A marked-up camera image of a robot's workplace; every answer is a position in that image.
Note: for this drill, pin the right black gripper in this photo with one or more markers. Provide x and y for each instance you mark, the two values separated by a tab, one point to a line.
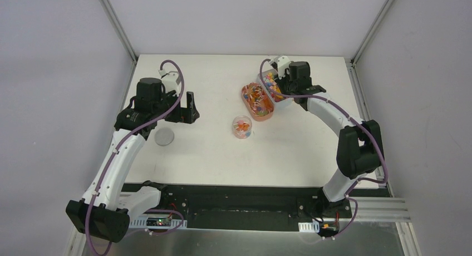
280	83

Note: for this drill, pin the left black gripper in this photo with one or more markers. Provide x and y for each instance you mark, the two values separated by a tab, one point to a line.
180	112

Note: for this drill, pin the orange tray of lollipops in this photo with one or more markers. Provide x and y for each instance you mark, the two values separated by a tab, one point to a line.
257	102

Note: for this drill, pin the clear plastic jar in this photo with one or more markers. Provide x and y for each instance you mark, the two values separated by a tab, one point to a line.
242	127

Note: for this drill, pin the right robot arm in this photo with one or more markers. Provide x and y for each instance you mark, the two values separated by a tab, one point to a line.
359	149

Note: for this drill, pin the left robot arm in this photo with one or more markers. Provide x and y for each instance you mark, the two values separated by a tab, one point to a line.
100	213

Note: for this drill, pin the white tray of star candies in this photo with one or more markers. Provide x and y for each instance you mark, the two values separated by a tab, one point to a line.
268	82

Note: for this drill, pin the clear jar lid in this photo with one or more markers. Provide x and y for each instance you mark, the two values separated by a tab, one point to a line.
164	136

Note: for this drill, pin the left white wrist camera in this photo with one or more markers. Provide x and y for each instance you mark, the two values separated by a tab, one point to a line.
171	81

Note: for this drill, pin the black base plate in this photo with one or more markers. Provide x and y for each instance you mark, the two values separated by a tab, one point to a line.
249	207

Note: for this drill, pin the aluminium frame rail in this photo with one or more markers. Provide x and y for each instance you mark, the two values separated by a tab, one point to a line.
364	208

